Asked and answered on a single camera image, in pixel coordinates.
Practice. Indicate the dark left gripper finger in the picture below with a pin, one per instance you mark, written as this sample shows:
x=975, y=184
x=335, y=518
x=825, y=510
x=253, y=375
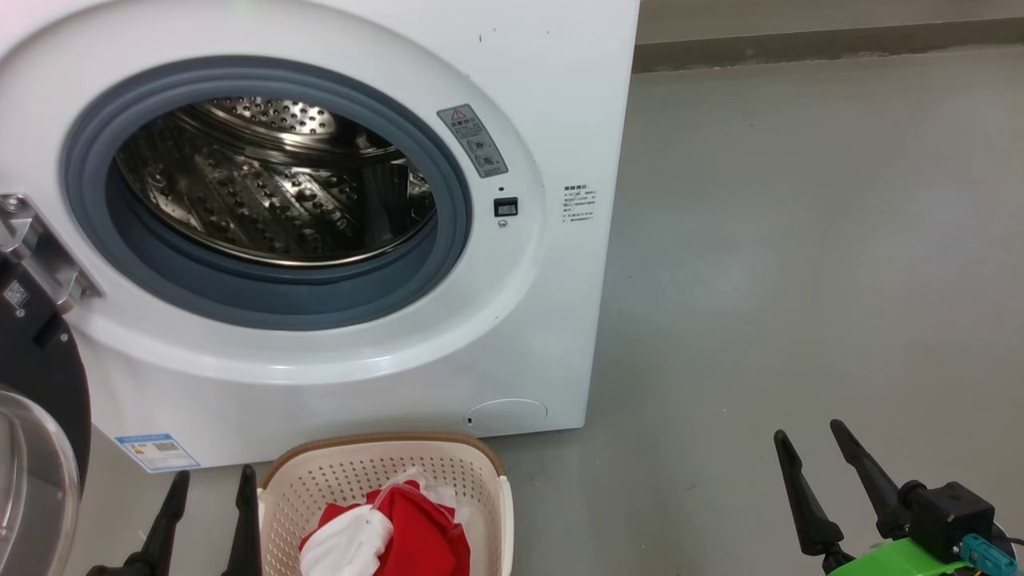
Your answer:
x=164, y=536
x=244, y=536

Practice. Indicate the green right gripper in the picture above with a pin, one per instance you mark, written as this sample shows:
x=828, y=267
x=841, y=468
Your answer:
x=888, y=560

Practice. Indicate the red garment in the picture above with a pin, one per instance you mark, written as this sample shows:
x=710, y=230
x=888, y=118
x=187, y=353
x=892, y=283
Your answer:
x=416, y=536

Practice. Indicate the black round glass washer door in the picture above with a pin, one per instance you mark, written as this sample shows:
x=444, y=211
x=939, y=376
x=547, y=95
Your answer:
x=40, y=376

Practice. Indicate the cream basket with brown rim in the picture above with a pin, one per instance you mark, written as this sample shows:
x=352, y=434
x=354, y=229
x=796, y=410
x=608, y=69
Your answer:
x=360, y=472

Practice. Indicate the white front-load washing machine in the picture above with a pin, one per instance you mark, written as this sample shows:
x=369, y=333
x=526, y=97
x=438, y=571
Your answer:
x=560, y=80

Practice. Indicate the blue energy label sticker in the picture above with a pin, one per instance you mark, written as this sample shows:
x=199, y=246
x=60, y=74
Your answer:
x=158, y=453

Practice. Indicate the round white filter cover flap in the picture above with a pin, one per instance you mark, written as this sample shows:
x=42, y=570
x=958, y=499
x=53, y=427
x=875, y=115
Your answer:
x=506, y=416

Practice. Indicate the small printed text label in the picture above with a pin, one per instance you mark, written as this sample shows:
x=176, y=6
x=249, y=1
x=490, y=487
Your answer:
x=578, y=204

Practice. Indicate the grey warning sticker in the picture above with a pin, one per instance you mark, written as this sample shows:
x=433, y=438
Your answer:
x=472, y=140

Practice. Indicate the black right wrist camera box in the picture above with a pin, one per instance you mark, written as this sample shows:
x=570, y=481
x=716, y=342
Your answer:
x=948, y=512

